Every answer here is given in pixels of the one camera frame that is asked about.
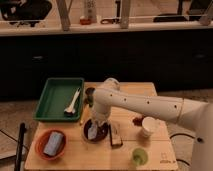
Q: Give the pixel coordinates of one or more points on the red small bowl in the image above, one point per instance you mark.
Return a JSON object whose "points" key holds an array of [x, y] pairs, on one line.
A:
{"points": [[84, 21]]}

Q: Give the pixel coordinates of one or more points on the black rectangular block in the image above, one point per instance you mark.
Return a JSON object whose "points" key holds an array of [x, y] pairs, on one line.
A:
{"points": [[115, 137]]}

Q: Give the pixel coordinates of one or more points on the dark purple bowl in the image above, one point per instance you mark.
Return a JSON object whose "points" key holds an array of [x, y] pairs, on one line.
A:
{"points": [[101, 134]]}

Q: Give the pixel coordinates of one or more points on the black pole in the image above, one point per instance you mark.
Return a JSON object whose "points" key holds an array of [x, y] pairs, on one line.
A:
{"points": [[18, 159]]}

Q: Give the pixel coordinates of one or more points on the white brush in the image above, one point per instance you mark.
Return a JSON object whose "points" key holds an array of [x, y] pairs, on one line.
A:
{"points": [[70, 109]]}

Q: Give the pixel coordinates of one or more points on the black office chair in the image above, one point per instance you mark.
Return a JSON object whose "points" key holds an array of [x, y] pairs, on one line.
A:
{"points": [[30, 12]]}

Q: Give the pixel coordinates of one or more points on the grey towel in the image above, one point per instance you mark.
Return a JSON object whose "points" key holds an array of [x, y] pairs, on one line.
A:
{"points": [[92, 131]]}

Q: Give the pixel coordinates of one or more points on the dark brown cup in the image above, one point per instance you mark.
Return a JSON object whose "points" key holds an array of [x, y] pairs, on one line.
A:
{"points": [[89, 94]]}

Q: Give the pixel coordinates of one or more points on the green cup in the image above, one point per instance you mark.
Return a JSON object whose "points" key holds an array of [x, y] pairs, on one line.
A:
{"points": [[139, 157]]}

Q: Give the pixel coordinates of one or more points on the small brown object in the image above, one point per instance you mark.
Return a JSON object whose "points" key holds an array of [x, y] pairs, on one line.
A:
{"points": [[137, 121]]}

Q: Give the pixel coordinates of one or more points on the green plastic tray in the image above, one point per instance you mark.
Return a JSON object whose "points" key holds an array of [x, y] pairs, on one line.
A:
{"points": [[56, 96]]}

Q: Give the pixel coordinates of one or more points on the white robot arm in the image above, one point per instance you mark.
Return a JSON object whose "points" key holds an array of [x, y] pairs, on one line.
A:
{"points": [[194, 115]]}

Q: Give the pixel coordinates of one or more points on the orange bowl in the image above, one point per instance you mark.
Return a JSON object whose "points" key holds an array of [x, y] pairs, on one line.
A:
{"points": [[42, 141]]}

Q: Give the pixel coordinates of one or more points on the white paper cup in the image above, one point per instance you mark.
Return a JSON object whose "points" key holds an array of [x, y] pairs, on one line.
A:
{"points": [[149, 126]]}

